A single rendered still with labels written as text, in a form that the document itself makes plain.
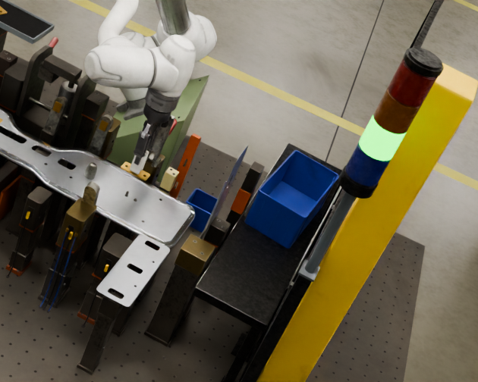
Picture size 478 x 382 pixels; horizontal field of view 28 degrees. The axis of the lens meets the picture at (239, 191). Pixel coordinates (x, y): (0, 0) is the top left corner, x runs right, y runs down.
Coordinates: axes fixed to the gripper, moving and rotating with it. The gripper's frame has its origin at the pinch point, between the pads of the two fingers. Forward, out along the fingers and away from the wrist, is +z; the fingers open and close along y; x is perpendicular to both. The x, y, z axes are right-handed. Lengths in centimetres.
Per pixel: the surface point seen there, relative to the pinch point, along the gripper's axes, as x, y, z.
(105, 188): -6.2, 1.8, 13.4
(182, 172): 10.4, -14.6, 7.2
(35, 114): -41.5, -19.1, 16.9
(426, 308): 120, -157, 115
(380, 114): 54, 66, -82
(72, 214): -6.6, 24.5, 8.7
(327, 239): 56, 64, -52
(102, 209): -2.8, 10.9, 13.6
